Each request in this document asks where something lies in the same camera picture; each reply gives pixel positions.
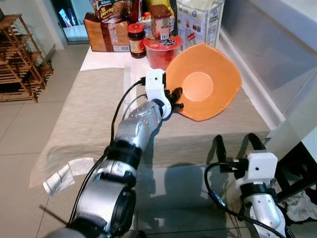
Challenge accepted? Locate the white printed carton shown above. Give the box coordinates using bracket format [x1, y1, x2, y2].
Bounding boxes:
[175, 0, 225, 51]

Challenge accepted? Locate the instant noodle packet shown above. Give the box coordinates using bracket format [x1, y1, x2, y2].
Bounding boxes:
[93, 0, 132, 24]

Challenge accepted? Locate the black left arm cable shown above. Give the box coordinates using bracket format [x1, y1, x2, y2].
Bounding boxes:
[68, 77, 148, 225]

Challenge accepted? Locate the beige table cloth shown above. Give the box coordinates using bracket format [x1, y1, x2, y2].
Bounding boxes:
[29, 66, 271, 188]

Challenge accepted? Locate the white crumpled cloth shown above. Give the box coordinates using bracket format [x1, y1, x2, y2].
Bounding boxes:
[284, 190, 317, 222]

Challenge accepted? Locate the wooden slatted rack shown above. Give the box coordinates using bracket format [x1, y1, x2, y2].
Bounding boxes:
[0, 13, 54, 104]

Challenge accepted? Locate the orange plastic bowl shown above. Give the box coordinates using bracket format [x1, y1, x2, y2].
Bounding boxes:
[165, 43, 243, 122]

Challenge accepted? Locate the white counter cabinet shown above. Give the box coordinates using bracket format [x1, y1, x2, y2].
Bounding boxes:
[218, 0, 317, 164]

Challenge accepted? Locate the dark sauce jar red lid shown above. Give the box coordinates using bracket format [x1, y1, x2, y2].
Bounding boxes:
[127, 22, 147, 60]

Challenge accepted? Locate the red instant noodle cup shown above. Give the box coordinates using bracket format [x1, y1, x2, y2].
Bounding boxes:
[143, 35, 183, 70]

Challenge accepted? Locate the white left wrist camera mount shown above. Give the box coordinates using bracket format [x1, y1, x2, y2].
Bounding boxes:
[145, 69, 173, 119]

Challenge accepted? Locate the brown and white food box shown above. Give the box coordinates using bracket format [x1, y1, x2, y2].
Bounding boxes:
[84, 12, 132, 53]

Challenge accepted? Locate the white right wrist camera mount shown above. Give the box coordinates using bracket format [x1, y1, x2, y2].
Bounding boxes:
[235, 152, 278, 187]

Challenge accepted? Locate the black metal frame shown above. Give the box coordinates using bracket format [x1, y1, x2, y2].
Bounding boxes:
[271, 143, 317, 203]

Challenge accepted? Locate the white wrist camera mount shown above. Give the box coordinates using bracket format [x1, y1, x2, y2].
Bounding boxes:
[235, 152, 278, 187]
[145, 69, 173, 119]

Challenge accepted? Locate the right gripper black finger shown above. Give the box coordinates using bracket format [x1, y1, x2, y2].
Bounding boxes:
[239, 132, 267, 162]
[213, 134, 228, 164]

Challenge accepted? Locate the white table cloth label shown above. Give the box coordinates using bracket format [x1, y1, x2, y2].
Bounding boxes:
[43, 157, 95, 195]

